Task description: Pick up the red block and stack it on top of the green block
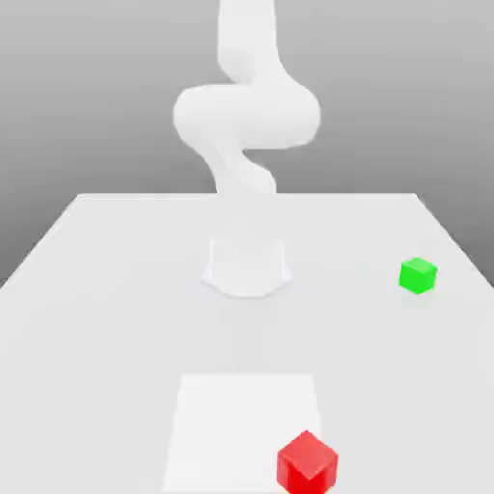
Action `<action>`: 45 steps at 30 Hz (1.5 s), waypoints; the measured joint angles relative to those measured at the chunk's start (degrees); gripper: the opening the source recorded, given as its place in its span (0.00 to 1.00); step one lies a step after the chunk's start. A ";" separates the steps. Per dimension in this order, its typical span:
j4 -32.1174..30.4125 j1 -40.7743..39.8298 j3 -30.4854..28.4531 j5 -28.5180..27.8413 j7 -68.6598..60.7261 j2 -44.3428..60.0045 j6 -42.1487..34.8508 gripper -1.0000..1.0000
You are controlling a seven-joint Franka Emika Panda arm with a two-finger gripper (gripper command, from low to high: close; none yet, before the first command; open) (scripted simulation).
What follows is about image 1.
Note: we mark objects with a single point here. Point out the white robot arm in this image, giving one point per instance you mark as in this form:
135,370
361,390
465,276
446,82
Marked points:
247,115

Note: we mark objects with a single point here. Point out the small green cube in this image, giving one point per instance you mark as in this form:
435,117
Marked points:
417,275

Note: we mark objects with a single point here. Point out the small red cube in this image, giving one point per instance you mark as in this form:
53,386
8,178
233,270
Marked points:
307,461

